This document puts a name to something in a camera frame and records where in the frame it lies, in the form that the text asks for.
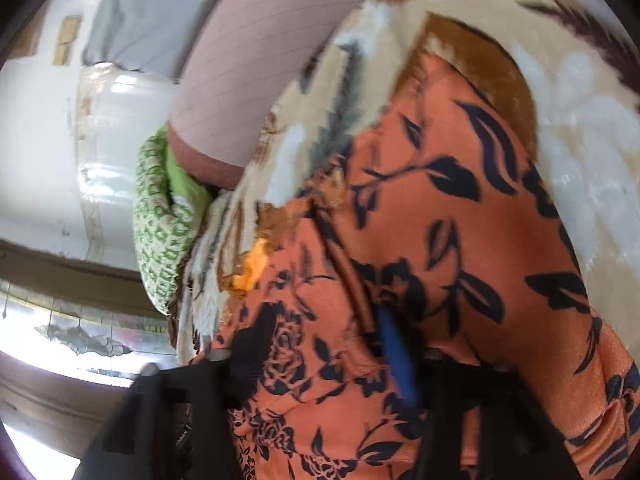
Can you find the orange floral garment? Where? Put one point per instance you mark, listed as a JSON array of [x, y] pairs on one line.
[[425, 210]]

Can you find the beige leaf-print blanket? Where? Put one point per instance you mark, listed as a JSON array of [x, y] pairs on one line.
[[575, 110]]

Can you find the grey pillow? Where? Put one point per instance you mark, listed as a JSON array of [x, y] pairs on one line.
[[135, 15]]

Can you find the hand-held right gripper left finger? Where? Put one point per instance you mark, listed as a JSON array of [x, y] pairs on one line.
[[197, 390]]

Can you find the white plastic-wrapped bundle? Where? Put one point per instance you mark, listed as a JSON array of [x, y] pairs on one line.
[[120, 125]]

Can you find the pink bolster pillow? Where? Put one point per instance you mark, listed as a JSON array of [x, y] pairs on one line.
[[250, 60]]

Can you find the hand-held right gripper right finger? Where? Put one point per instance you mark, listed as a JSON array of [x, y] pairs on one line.
[[397, 360]]

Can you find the green patterned pillow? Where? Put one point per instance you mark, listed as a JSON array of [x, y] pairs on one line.
[[160, 220]]

